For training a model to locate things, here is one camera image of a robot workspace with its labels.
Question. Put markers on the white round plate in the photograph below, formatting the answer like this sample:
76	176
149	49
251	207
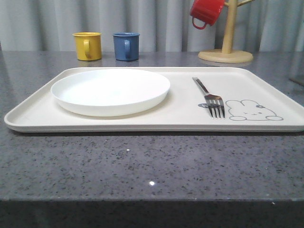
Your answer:
110	92

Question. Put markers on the silver metal fork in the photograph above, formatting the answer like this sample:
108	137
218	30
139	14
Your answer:
214	103

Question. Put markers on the silver metal spoon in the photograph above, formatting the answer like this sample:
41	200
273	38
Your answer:
299	80

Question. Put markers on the cream rabbit serving tray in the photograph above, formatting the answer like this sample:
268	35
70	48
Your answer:
251	105

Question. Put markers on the blue mug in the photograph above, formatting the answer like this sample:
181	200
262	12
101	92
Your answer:
126	46

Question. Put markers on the yellow mug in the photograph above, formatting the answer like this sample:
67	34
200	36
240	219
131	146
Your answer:
88	46

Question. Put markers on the wooden mug tree stand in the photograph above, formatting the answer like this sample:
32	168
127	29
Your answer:
227	54

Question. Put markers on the red mug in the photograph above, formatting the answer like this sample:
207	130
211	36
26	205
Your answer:
206	11

